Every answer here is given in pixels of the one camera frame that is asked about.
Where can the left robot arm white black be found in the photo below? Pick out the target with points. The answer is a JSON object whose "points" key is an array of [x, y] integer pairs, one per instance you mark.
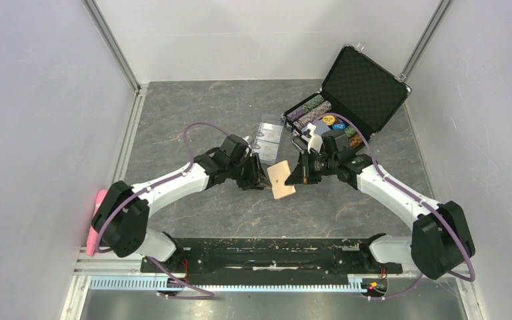
{"points": [[121, 219]]}

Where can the purple green poker chip row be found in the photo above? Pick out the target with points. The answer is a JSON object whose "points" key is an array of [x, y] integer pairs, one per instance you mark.
{"points": [[305, 108]]}

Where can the white toothed cable rail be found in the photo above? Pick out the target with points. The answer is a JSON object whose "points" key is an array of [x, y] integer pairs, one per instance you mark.
{"points": [[155, 283]]}

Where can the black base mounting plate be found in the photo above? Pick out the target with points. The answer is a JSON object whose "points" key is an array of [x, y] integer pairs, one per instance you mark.
{"points": [[275, 261]]}

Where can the clear sleeve with credit cards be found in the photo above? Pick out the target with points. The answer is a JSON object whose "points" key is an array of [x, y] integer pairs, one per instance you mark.
{"points": [[268, 138]]}

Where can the blue playing card deck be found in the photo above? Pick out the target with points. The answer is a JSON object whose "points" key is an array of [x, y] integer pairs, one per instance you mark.
{"points": [[317, 128]]}

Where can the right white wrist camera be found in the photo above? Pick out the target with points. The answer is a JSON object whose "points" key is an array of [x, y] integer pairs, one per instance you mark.
{"points": [[314, 140]]}

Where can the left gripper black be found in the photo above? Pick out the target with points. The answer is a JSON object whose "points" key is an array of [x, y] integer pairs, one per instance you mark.
{"points": [[257, 178]]}

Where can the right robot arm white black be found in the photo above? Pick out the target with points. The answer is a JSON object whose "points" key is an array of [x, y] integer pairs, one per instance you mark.
{"points": [[440, 237]]}

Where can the yellow dealer button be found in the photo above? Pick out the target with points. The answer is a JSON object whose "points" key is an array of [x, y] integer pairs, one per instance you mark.
{"points": [[329, 119]]}

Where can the pink brown poker chip row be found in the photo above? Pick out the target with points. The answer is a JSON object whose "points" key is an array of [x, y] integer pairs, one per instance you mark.
{"points": [[312, 114]]}

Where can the black poker chip case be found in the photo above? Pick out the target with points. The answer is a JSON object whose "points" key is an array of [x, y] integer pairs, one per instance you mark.
{"points": [[361, 92]]}

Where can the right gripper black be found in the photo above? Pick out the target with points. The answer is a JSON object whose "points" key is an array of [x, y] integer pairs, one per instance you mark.
{"points": [[302, 174]]}

